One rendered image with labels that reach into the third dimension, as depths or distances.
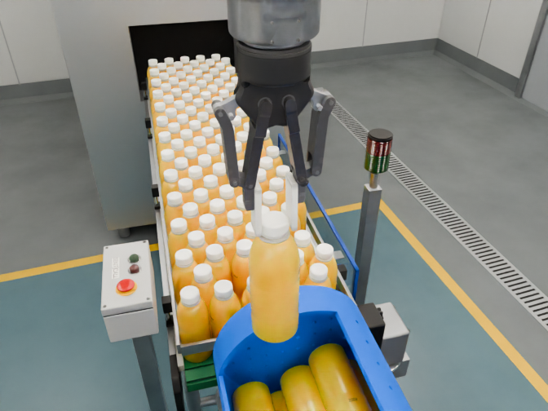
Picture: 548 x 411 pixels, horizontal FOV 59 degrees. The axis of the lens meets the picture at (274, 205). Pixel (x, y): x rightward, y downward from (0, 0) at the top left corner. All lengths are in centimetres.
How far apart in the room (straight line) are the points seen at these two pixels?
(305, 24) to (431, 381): 199
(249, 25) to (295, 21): 4
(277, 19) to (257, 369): 68
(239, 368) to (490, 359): 168
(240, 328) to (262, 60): 48
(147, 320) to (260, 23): 74
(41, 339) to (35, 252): 68
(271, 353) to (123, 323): 32
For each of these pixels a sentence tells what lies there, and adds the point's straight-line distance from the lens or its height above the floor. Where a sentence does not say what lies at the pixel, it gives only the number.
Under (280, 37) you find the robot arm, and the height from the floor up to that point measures 169.
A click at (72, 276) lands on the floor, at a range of 285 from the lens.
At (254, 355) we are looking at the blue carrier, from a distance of 93.
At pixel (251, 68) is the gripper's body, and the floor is 166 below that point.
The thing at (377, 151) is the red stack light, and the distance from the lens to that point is 126.
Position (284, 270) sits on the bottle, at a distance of 62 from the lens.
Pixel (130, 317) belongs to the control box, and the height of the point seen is 106.
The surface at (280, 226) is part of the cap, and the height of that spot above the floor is 146.
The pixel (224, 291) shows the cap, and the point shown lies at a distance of 103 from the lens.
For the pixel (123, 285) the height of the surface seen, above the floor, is 111.
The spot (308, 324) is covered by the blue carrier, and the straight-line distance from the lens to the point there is 91.
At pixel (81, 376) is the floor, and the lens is 238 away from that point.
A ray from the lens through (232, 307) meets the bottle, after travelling 106.
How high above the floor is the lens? 182
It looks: 35 degrees down
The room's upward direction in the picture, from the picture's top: straight up
